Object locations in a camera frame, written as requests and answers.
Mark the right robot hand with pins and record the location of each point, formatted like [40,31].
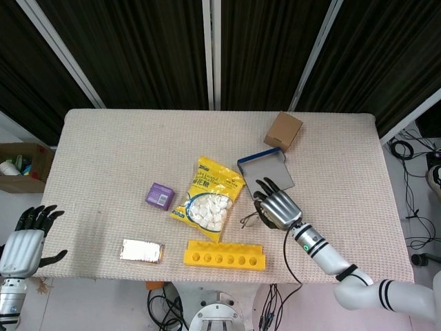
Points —
[280,207]

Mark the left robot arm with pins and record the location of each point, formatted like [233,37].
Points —
[10,303]

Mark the cardboard box with items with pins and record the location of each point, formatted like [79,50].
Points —
[24,167]

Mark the small purple box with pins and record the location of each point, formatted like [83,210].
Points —
[160,196]

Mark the white metal frame post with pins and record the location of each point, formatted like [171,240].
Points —
[411,115]
[65,51]
[311,51]
[211,51]

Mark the silver foil packet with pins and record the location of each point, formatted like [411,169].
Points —
[142,251]

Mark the yellow tube rack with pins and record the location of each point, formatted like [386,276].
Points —
[225,257]

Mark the white sneaker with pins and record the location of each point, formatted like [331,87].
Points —
[435,176]

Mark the brown cardboard box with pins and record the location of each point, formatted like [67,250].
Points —
[283,131]

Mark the black cylindrical device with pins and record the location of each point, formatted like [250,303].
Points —
[422,259]

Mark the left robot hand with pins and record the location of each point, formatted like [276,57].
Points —
[20,251]

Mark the beige woven tablecloth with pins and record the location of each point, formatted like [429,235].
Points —
[138,145]

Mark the yellow marshmallow bag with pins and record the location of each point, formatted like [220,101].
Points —
[210,196]

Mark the grey blue-edged pouch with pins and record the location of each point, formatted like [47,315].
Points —
[267,174]

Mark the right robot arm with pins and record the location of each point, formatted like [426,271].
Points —
[351,272]

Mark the thin-framed eyeglasses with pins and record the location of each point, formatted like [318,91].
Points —
[249,219]

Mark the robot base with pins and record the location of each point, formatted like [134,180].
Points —
[217,313]

